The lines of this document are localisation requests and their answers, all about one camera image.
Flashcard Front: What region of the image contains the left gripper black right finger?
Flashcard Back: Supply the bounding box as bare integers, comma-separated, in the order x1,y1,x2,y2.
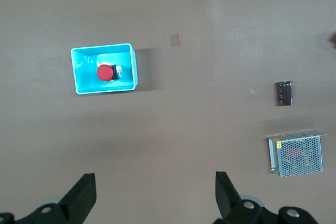
213,171,320,224

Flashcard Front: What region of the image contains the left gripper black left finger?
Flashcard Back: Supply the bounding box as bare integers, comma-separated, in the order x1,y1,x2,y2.
0,173,97,224

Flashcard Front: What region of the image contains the red mushroom push button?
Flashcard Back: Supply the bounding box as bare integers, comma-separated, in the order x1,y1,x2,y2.
96,63,123,82

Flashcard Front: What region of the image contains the perforated metal power supply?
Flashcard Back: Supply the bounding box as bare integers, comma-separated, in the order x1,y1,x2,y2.
267,130,327,178

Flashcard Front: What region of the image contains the dark brown cylindrical capacitor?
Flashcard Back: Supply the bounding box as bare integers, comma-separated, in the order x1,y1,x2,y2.
275,80,294,107

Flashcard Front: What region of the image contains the cyan plastic bin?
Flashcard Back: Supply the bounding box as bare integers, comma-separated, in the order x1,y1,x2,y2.
70,42,139,95

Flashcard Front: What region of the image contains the translucent tape patch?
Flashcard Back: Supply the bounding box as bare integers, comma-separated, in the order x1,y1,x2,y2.
169,33,182,47

